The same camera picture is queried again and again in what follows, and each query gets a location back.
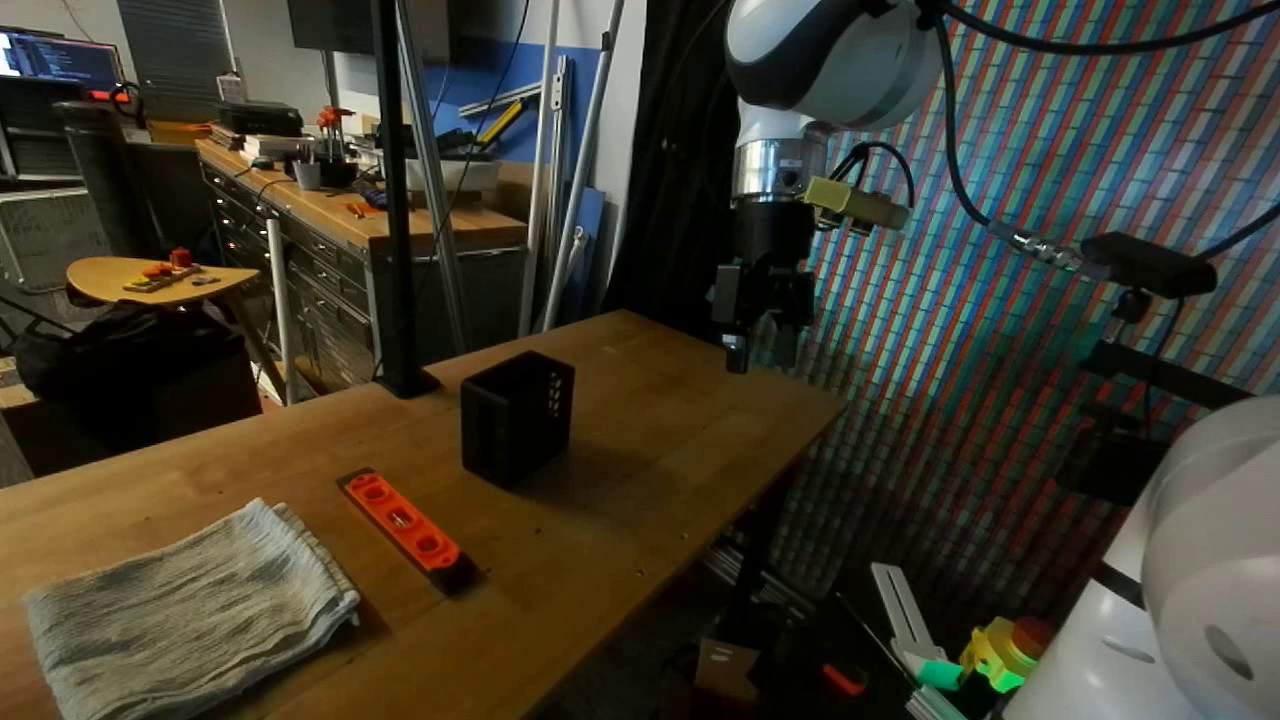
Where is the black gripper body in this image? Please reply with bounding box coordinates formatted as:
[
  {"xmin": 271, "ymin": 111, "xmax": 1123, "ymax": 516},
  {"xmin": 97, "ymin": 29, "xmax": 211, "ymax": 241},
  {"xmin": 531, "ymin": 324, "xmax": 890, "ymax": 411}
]
[{"xmin": 706, "ymin": 195, "xmax": 819, "ymax": 338}]

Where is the black perforated box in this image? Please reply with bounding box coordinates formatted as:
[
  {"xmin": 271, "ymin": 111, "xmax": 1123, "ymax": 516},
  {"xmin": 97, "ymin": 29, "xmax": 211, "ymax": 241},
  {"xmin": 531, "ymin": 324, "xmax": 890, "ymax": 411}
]
[{"xmin": 456, "ymin": 347, "xmax": 579, "ymax": 491}]

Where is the blue-grey cloth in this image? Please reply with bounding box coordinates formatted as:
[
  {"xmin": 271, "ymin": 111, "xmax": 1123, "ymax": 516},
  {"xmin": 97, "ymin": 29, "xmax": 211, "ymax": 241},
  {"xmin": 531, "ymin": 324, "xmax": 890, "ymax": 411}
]
[{"xmin": 23, "ymin": 497, "xmax": 364, "ymax": 720}]

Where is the black curtain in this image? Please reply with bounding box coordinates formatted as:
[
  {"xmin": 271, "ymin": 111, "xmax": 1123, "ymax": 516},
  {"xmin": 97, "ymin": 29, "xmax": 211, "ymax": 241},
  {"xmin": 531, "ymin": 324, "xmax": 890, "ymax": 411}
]
[{"xmin": 605, "ymin": 0, "xmax": 752, "ymax": 338}]

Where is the silver metal pole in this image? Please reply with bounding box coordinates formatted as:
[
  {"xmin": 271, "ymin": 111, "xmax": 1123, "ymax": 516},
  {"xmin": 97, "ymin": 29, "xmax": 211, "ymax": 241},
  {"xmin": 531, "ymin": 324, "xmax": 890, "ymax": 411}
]
[
  {"xmin": 513, "ymin": 0, "xmax": 568, "ymax": 337},
  {"xmin": 536, "ymin": 0, "xmax": 631, "ymax": 337}
]

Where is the white plastic part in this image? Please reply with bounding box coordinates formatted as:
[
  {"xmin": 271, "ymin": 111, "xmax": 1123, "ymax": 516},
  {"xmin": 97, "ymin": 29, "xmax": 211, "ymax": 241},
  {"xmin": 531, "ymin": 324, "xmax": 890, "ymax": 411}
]
[{"xmin": 862, "ymin": 559, "xmax": 970, "ymax": 720}]

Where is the orange spirit level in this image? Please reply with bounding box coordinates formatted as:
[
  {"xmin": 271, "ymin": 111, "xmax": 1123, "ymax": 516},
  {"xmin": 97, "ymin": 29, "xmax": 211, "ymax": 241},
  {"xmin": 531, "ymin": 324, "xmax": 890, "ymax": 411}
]
[{"xmin": 334, "ymin": 465, "xmax": 483, "ymax": 599}]

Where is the green and yellow toy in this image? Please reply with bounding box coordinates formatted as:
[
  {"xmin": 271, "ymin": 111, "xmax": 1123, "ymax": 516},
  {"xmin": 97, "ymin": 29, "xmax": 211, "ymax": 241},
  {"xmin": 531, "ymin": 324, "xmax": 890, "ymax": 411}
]
[{"xmin": 955, "ymin": 616, "xmax": 1061, "ymax": 699}]

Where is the wooden-top workbench with drawers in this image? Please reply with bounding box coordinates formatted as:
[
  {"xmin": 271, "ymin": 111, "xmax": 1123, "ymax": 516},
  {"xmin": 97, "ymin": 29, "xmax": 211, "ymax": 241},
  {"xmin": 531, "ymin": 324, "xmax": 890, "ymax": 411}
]
[{"xmin": 192, "ymin": 132, "xmax": 531, "ymax": 399}]

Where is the black case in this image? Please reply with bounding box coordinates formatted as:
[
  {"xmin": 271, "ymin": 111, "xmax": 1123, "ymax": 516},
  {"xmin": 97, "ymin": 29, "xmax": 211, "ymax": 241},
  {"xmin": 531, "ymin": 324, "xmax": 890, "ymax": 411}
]
[{"xmin": 211, "ymin": 100, "xmax": 308, "ymax": 138}]

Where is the red tool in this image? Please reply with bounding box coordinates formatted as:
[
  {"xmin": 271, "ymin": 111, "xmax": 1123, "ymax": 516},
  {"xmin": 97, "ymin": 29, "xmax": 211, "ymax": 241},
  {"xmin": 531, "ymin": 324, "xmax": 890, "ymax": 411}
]
[{"xmin": 123, "ymin": 242, "xmax": 223, "ymax": 294}]

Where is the round wooden stool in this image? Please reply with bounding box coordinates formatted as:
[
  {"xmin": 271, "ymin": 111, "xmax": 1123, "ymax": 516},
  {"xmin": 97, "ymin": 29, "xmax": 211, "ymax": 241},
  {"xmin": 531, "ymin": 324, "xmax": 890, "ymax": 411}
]
[{"xmin": 61, "ymin": 249, "xmax": 262, "ymax": 315}]

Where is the lit computer monitor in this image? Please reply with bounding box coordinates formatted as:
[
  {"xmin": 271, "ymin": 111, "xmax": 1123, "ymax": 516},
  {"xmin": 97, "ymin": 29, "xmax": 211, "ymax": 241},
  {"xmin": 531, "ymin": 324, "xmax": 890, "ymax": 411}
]
[{"xmin": 0, "ymin": 29, "xmax": 123, "ymax": 94}]

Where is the gold wrist camera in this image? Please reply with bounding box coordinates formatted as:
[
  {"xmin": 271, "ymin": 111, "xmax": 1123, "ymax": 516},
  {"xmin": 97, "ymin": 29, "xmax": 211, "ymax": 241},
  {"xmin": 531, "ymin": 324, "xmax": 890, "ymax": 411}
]
[{"xmin": 800, "ymin": 170, "xmax": 914, "ymax": 236}]

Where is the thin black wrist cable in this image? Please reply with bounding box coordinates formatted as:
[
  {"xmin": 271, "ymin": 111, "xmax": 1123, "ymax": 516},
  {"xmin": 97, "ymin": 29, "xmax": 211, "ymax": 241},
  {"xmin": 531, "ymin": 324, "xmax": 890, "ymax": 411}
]
[{"xmin": 829, "ymin": 137, "xmax": 924, "ymax": 218}]

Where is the black camera stand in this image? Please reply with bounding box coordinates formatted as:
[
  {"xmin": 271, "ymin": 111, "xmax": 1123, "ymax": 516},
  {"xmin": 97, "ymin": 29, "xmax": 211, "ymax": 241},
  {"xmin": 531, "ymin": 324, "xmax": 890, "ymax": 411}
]
[{"xmin": 1054, "ymin": 287, "xmax": 1258, "ymax": 508}]

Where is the black camera on stand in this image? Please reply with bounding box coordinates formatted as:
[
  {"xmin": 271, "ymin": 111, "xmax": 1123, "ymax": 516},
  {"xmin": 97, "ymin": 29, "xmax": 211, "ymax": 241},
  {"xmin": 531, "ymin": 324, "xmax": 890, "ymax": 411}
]
[{"xmin": 1076, "ymin": 226, "xmax": 1219, "ymax": 298}]

